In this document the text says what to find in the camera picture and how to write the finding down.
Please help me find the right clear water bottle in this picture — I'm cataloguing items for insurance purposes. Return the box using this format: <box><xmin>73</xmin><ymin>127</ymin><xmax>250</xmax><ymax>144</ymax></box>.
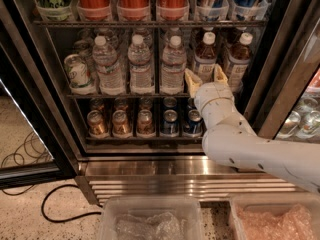
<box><xmin>160</xmin><ymin>36</ymin><xmax>187</xmax><ymax>95</ymax></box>

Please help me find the right gold can front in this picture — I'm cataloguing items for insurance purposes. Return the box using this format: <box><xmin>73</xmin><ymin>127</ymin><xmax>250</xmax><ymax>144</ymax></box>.
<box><xmin>137</xmin><ymin>109</ymin><xmax>155</xmax><ymax>137</ymax></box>

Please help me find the clear bin pink wrap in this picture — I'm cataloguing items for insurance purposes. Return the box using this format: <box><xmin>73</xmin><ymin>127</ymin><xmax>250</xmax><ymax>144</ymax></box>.
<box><xmin>229</xmin><ymin>193</ymin><xmax>320</xmax><ymax>240</ymax></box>

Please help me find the middle blue can front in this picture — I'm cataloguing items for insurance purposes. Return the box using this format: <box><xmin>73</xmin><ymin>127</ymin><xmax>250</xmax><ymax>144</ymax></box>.
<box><xmin>183</xmin><ymin>109</ymin><xmax>203</xmax><ymax>137</ymax></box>

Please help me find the open fridge glass door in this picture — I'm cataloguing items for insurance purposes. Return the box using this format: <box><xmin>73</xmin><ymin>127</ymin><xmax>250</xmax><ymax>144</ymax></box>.
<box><xmin>0</xmin><ymin>18</ymin><xmax>75</xmax><ymax>190</ymax></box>

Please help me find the blue can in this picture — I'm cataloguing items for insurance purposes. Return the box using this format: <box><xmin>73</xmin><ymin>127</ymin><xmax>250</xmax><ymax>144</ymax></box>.
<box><xmin>183</xmin><ymin>109</ymin><xmax>203</xmax><ymax>137</ymax></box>
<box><xmin>195</xmin><ymin>0</ymin><xmax>229</xmax><ymax>22</ymax></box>
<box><xmin>160</xmin><ymin>110</ymin><xmax>179</xmax><ymax>137</ymax></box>
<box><xmin>229</xmin><ymin>0</ymin><xmax>268</xmax><ymax>21</ymax></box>

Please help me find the left red cola can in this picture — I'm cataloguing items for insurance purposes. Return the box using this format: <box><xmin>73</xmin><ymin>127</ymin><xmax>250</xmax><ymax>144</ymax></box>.
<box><xmin>77</xmin><ymin>0</ymin><xmax>111</xmax><ymax>21</ymax></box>

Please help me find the clear bin with bubble wrap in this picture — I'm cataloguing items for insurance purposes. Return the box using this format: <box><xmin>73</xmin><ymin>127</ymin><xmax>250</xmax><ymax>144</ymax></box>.
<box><xmin>97</xmin><ymin>195</ymin><xmax>204</xmax><ymax>240</ymax></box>

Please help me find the left clear water bottle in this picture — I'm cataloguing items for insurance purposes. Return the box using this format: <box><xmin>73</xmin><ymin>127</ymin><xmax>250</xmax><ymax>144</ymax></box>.
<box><xmin>92</xmin><ymin>36</ymin><xmax>126</xmax><ymax>95</ymax></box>

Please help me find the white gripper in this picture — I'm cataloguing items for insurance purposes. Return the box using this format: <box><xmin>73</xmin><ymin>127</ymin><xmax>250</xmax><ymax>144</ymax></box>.
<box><xmin>184</xmin><ymin>64</ymin><xmax>234</xmax><ymax>114</ymax></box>

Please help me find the left blue can front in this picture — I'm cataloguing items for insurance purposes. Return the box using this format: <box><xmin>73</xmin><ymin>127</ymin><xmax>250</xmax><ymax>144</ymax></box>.
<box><xmin>160</xmin><ymin>110</ymin><xmax>179</xmax><ymax>137</ymax></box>

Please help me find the wire shelf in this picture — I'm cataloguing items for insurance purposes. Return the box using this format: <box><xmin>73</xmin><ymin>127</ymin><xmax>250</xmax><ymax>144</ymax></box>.
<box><xmin>33</xmin><ymin>20</ymin><xmax>267</xmax><ymax>28</ymax></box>
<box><xmin>67</xmin><ymin>93</ymin><xmax>190</xmax><ymax>99</ymax></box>

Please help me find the clear water bottle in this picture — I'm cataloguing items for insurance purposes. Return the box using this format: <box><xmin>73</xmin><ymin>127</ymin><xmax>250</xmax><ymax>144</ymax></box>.
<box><xmin>92</xmin><ymin>36</ymin><xmax>126</xmax><ymax>95</ymax></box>
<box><xmin>160</xmin><ymin>36</ymin><xmax>187</xmax><ymax>95</ymax></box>
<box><xmin>128</xmin><ymin>34</ymin><xmax>154</xmax><ymax>94</ymax></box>

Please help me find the top wire shelf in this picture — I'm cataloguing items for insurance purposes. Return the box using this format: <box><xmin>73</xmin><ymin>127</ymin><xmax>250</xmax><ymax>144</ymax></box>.
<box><xmin>33</xmin><ymin>20</ymin><xmax>267</xmax><ymax>28</ymax></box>

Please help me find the black power cable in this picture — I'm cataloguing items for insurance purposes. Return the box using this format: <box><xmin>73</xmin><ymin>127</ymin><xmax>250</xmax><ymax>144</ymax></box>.
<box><xmin>40</xmin><ymin>184</ymin><xmax>104</xmax><ymax>224</ymax></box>

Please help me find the middle wire shelf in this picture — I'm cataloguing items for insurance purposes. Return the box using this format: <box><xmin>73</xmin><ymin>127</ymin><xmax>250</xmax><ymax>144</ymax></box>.
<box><xmin>67</xmin><ymin>93</ymin><xmax>190</xmax><ymax>99</ymax></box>

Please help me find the middle clear water bottle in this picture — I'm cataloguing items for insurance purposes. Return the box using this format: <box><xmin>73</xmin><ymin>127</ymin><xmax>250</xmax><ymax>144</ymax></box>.
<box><xmin>128</xmin><ymin>34</ymin><xmax>154</xmax><ymax>94</ymax></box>

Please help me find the middle red cola can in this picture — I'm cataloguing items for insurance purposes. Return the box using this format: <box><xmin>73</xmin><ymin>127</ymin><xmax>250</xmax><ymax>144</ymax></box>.
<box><xmin>117</xmin><ymin>0</ymin><xmax>150</xmax><ymax>21</ymax></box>

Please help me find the green white can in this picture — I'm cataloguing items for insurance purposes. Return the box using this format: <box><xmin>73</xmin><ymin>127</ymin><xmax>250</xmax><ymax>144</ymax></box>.
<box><xmin>64</xmin><ymin>54</ymin><xmax>96</xmax><ymax>95</ymax></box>

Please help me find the right red cola can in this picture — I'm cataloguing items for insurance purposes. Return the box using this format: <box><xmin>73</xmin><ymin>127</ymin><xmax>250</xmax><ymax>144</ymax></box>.
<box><xmin>157</xmin><ymin>0</ymin><xmax>187</xmax><ymax>21</ymax></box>

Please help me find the middle gold can front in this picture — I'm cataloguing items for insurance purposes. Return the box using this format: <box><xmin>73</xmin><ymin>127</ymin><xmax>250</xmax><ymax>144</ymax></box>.
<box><xmin>112</xmin><ymin>110</ymin><xmax>132</xmax><ymax>138</ymax></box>

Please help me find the right blue top can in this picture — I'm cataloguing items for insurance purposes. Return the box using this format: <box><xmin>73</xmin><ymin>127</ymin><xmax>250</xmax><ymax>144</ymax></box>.
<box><xmin>229</xmin><ymin>0</ymin><xmax>268</xmax><ymax>21</ymax></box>

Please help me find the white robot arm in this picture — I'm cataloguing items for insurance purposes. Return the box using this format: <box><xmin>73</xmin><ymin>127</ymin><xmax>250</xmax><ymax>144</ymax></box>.
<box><xmin>184</xmin><ymin>65</ymin><xmax>320</xmax><ymax>193</ymax></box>

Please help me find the gold can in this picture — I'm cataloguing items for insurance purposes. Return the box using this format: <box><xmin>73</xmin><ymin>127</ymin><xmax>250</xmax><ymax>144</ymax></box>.
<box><xmin>137</xmin><ymin>109</ymin><xmax>155</xmax><ymax>137</ymax></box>
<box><xmin>112</xmin><ymin>110</ymin><xmax>132</xmax><ymax>138</ymax></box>
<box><xmin>87</xmin><ymin>110</ymin><xmax>109</xmax><ymax>138</ymax></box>

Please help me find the left gold can front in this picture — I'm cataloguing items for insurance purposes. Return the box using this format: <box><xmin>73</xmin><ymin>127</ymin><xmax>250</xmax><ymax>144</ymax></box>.
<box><xmin>87</xmin><ymin>110</ymin><xmax>109</xmax><ymax>138</ymax></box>

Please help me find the blue label tea bottle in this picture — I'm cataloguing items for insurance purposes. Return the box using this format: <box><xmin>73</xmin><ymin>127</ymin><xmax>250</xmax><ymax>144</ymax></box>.
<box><xmin>192</xmin><ymin>32</ymin><xmax>217</xmax><ymax>83</ymax></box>
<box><xmin>224</xmin><ymin>32</ymin><xmax>253</xmax><ymax>92</ymax></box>

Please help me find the red cola can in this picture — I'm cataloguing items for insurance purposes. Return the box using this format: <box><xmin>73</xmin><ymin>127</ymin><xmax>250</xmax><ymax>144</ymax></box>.
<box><xmin>117</xmin><ymin>0</ymin><xmax>150</xmax><ymax>21</ymax></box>
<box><xmin>157</xmin><ymin>0</ymin><xmax>187</xmax><ymax>21</ymax></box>
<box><xmin>77</xmin><ymin>0</ymin><xmax>111</xmax><ymax>21</ymax></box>

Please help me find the left blue top can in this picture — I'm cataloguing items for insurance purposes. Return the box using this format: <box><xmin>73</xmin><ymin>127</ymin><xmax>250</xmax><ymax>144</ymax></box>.
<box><xmin>195</xmin><ymin>0</ymin><xmax>229</xmax><ymax>22</ymax></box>

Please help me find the stainless steel fridge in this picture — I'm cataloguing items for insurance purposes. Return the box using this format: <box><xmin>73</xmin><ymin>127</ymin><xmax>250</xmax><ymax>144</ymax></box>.
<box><xmin>0</xmin><ymin>0</ymin><xmax>320</xmax><ymax>206</ymax></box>

